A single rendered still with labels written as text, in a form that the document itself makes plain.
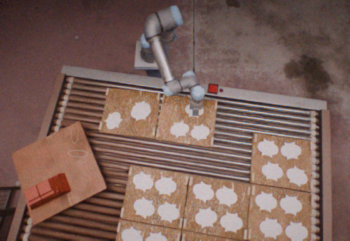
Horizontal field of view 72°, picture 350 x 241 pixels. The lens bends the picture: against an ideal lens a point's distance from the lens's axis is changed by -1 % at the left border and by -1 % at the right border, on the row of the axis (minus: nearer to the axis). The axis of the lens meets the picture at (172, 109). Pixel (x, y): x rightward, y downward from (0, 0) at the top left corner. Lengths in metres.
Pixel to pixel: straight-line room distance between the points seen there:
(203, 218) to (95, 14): 2.80
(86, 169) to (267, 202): 1.22
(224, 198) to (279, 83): 1.78
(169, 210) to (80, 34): 2.48
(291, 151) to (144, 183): 1.05
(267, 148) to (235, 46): 1.67
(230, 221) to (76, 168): 1.07
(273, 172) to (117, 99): 1.23
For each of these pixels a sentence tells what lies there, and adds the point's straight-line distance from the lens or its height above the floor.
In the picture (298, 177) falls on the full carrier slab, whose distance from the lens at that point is 1.92.
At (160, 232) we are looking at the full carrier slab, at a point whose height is 0.94.
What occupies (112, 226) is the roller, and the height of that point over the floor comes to 0.92.
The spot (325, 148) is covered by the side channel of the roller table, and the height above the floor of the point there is 0.95.
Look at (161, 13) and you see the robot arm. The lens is 1.49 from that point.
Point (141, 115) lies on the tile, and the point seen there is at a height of 0.97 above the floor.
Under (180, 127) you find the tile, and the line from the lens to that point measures 1.78.
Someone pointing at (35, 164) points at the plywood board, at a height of 1.04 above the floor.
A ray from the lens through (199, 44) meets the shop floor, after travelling 3.16.
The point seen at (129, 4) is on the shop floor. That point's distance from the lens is 3.55.
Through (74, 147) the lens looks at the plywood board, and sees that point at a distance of 1.80.
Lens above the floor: 2.68
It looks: 74 degrees down
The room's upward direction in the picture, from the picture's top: 4 degrees counter-clockwise
